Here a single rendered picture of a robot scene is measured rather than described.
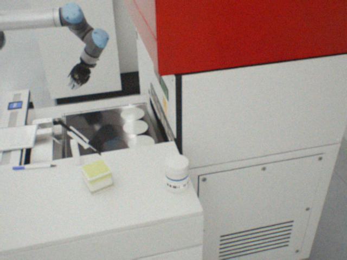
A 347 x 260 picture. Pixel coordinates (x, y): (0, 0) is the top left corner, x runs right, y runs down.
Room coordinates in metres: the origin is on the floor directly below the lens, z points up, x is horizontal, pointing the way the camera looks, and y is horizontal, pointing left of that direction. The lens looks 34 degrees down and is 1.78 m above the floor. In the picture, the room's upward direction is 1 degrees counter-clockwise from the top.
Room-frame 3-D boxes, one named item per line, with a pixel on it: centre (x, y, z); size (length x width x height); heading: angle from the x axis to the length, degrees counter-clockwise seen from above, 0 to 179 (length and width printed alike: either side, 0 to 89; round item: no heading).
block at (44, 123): (1.34, 0.54, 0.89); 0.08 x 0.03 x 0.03; 103
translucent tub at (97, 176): (0.88, 0.23, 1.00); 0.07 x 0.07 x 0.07; 31
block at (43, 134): (1.26, 0.52, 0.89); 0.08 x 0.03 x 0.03; 103
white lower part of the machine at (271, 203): (1.58, -0.26, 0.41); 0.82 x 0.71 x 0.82; 13
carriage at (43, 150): (1.18, 0.50, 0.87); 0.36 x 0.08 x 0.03; 13
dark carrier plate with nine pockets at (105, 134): (1.26, 0.25, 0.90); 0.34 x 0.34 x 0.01; 13
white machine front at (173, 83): (1.50, 0.07, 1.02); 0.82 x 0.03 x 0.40; 13
